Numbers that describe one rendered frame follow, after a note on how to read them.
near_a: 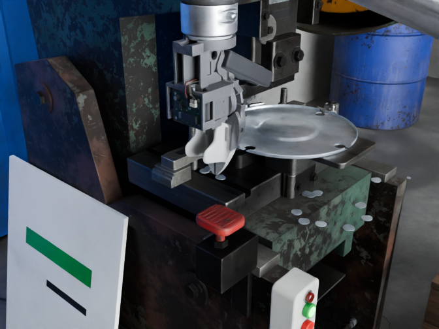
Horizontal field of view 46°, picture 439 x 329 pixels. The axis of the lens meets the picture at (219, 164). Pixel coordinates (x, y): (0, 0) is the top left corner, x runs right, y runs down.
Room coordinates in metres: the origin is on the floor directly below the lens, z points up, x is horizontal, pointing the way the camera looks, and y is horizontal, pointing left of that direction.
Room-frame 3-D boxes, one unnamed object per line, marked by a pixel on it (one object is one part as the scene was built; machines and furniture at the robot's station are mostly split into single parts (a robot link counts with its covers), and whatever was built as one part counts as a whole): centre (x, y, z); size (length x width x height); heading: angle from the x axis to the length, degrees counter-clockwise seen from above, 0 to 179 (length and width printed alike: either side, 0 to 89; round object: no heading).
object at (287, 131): (1.02, -0.15, 0.78); 0.29 x 0.29 x 0.01
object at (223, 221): (0.71, 0.00, 0.72); 0.07 x 0.06 x 0.08; 48
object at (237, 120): (0.69, -0.01, 0.93); 0.05 x 0.02 x 0.09; 48
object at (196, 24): (0.69, 0.01, 1.07); 0.08 x 0.08 x 0.05
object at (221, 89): (0.69, 0.02, 0.99); 0.09 x 0.08 x 0.12; 138
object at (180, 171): (0.98, 0.06, 0.76); 0.17 x 0.06 x 0.10; 138
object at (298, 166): (0.99, -0.18, 0.72); 0.25 x 0.14 x 0.14; 48
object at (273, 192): (1.11, -0.05, 0.68); 0.45 x 0.30 x 0.06; 138
